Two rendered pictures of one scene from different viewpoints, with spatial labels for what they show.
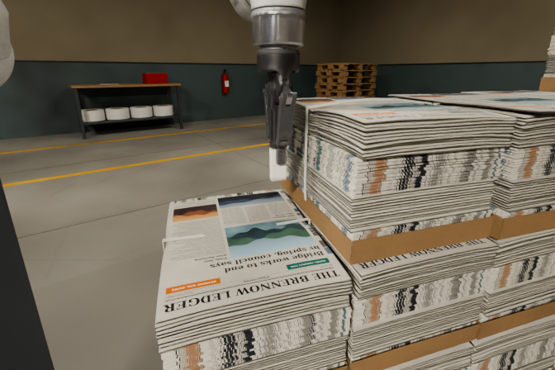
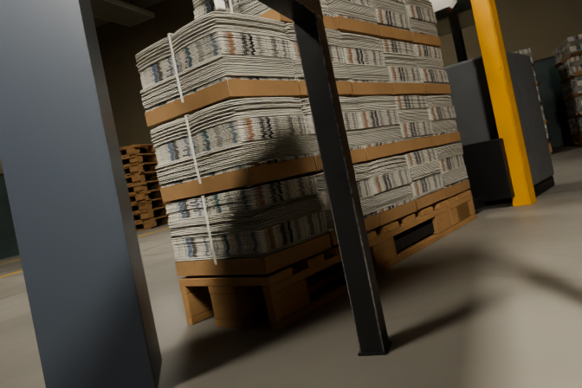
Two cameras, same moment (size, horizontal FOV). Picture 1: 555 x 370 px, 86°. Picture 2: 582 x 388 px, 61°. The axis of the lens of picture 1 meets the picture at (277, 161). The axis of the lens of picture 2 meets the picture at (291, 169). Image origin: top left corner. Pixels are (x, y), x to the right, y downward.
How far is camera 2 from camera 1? 1.31 m
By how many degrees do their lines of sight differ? 37
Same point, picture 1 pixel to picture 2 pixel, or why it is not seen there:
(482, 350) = (359, 105)
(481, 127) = not seen: outside the picture
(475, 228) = (326, 21)
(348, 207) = not seen: outside the picture
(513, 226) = (342, 22)
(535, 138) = not seen: outside the picture
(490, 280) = (345, 55)
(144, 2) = not seen: outside the picture
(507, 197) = (333, 6)
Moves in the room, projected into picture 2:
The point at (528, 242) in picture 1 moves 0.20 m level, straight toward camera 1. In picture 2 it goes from (352, 37) to (349, 22)
